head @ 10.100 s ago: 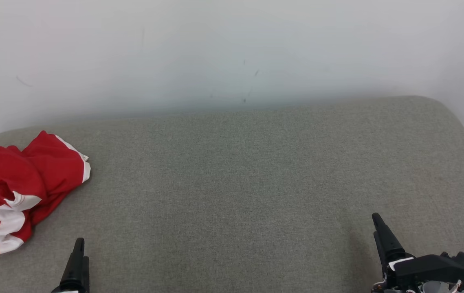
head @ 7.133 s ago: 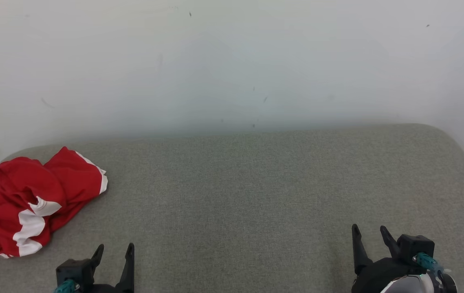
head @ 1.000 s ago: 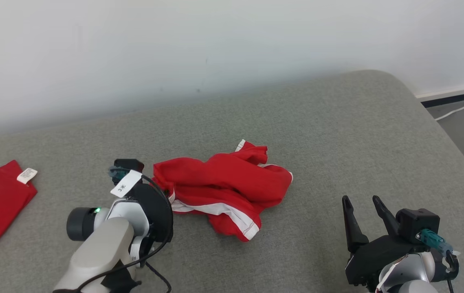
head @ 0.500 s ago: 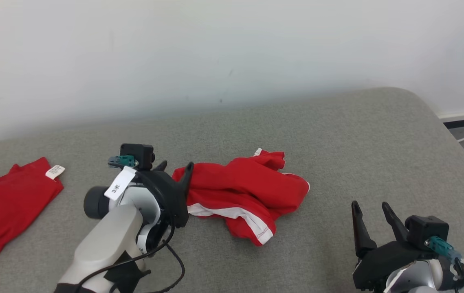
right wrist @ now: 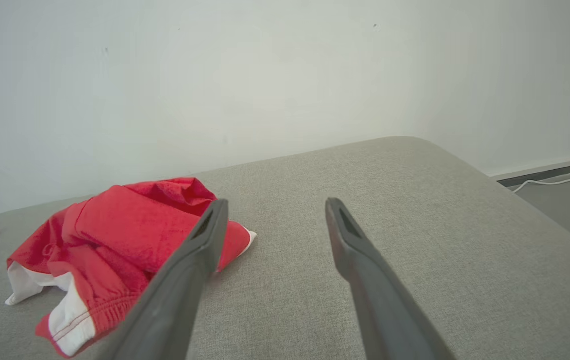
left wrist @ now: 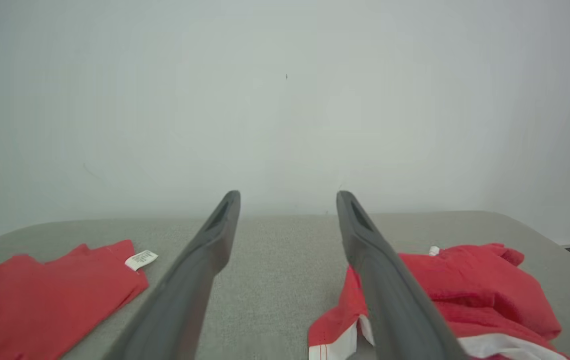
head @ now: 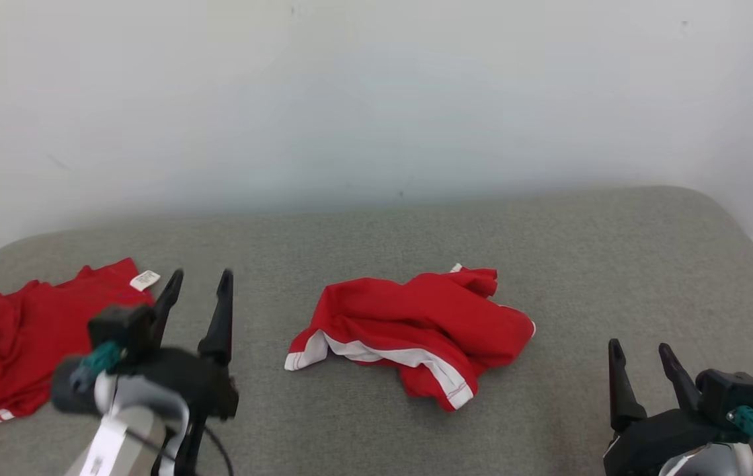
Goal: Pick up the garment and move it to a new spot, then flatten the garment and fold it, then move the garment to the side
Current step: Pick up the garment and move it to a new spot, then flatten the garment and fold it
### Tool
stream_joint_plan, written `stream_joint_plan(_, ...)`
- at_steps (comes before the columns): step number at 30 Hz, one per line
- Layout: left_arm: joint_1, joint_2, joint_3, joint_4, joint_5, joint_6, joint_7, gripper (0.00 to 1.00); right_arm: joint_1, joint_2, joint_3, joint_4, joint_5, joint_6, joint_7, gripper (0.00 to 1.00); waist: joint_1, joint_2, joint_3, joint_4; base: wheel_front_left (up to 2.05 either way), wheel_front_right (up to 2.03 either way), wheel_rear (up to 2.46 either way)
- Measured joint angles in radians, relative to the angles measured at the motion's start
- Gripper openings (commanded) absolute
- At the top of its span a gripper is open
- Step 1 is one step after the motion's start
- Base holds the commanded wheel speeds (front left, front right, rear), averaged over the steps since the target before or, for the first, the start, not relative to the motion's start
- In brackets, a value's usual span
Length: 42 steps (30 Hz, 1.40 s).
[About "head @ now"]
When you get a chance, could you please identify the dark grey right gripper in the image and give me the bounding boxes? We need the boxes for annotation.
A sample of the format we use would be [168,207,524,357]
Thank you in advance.
[604,338,746,476]

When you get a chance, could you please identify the left black cable teal plug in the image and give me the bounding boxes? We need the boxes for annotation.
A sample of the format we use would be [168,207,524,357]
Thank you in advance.
[71,340,235,476]

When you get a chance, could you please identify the red Bulls jersey white sleeves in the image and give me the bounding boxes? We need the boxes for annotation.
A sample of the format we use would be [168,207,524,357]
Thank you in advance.
[0,258,161,424]

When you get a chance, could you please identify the white paper cable tag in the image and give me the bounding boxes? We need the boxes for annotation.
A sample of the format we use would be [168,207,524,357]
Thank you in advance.
[81,415,128,476]

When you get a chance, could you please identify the red shorts with white trim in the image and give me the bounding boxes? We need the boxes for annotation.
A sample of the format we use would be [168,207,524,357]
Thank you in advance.
[284,263,537,412]

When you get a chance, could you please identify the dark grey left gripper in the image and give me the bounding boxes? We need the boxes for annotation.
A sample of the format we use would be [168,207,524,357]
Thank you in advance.
[112,269,239,421]

